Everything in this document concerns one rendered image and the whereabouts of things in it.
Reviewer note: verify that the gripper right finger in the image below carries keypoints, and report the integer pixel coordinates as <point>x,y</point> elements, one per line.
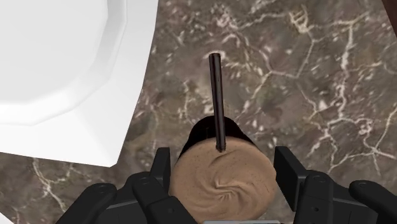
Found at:
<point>313,192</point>

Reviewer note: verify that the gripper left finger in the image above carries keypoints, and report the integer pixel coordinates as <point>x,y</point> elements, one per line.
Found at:
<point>145,192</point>

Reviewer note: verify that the brown drink cup with straw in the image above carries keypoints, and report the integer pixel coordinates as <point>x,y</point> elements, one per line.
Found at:
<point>221,183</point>

